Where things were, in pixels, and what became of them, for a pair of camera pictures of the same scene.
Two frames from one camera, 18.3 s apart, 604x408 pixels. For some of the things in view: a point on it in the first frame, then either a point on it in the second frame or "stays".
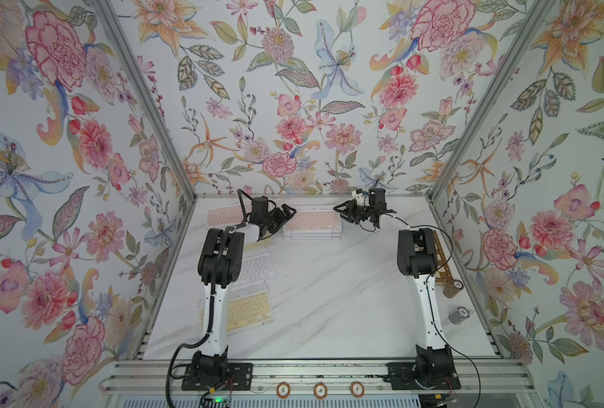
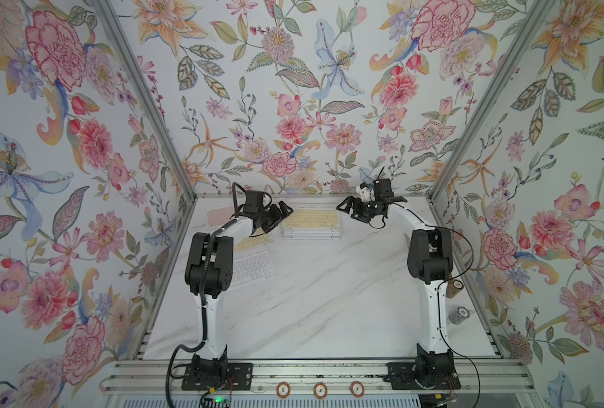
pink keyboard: x=226 y=215 stays
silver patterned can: x=459 y=315 stays
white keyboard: x=312 y=234 stays
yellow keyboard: x=247 y=308 → x=312 y=223
